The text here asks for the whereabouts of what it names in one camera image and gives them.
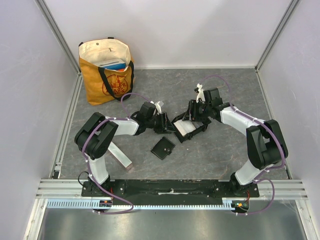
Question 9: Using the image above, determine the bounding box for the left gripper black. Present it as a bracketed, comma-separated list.
[146, 111, 177, 135]

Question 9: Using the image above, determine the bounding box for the black leather card holder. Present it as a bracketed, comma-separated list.
[150, 137, 176, 160]

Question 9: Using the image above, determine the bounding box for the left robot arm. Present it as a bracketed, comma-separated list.
[74, 101, 175, 197]

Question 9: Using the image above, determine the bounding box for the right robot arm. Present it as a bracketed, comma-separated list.
[182, 84, 289, 197]

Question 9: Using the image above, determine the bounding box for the stack of white cards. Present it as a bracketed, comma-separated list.
[173, 119, 196, 137]

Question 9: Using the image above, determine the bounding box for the clear acrylic rectangular block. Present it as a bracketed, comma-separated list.
[108, 142, 133, 170]

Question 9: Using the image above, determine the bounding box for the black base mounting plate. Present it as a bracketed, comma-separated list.
[81, 178, 260, 206]

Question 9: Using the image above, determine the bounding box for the blue book in bag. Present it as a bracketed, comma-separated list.
[97, 58, 126, 72]

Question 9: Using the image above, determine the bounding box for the orange canvas tote bag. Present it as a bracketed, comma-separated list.
[78, 37, 135, 106]

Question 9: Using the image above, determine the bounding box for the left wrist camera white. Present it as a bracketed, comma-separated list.
[150, 101, 164, 115]

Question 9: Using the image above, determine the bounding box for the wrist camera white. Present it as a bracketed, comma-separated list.
[150, 101, 164, 115]
[194, 83, 206, 103]

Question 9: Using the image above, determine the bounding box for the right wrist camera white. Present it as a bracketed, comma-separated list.
[194, 83, 206, 103]

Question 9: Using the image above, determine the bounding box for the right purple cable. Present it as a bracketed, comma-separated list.
[199, 74, 287, 217]

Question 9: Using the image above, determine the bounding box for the aluminium frame rail front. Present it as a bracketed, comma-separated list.
[36, 179, 308, 200]

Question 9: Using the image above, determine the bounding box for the slotted cable duct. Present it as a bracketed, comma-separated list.
[46, 198, 242, 211]

